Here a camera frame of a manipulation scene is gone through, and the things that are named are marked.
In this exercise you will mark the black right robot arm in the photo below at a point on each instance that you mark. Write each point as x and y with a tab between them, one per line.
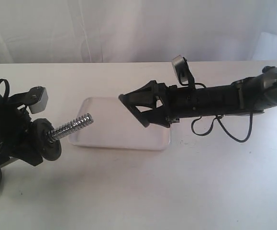
255	93

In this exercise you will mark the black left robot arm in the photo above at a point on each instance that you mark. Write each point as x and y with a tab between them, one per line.
12	100

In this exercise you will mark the white plastic tray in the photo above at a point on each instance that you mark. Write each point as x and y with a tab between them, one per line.
116	128

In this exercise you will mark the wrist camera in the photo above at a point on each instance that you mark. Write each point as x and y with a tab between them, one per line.
182	71
35	99

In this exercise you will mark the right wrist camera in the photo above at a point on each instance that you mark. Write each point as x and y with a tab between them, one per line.
182	71

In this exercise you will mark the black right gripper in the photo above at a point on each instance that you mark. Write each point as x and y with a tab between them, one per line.
181	102

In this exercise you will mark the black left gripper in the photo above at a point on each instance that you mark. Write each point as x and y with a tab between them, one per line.
12	123

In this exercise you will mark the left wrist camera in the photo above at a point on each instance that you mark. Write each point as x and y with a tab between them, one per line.
35	99

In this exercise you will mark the white curtain backdrop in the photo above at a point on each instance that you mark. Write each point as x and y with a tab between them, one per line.
75	31

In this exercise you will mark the chrome threaded dumbbell bar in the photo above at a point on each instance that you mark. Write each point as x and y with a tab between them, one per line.
54	135

